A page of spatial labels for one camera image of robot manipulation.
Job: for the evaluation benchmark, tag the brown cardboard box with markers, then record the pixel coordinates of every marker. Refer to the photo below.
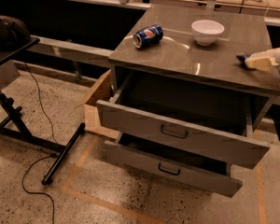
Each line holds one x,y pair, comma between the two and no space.
99,91

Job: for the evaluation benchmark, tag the grey drawer cabinet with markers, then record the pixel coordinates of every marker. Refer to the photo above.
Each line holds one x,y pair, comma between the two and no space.
179,55

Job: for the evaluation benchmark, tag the grey lower drawer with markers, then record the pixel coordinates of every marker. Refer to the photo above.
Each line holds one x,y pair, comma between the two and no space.
176,164

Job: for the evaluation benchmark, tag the black metal stand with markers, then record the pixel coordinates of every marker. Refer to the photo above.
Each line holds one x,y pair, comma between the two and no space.
13,126

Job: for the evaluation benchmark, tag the dark rounded object on stand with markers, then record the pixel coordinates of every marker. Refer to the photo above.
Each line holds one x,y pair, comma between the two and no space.
13,33

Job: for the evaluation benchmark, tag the grey metal bench rail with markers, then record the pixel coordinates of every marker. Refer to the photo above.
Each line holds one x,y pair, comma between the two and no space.
72,51

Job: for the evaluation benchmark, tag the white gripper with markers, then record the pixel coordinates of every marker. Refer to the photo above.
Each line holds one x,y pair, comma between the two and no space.
263,60

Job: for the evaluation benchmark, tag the white ceramic bowl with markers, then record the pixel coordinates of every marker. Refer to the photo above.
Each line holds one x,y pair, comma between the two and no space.
206,32

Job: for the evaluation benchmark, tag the blue rxbar blueberry wrapper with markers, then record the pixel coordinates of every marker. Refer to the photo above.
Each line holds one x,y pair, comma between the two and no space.
242,57

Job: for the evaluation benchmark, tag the grey upper drawer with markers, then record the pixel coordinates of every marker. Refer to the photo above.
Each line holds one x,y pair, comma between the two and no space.
200,119

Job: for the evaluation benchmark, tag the blue pepsi can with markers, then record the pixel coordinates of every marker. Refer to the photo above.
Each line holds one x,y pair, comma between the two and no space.
148,36

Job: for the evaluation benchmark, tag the grey drawer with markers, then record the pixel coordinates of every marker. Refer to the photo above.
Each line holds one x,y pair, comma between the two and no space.
176,164
200,119

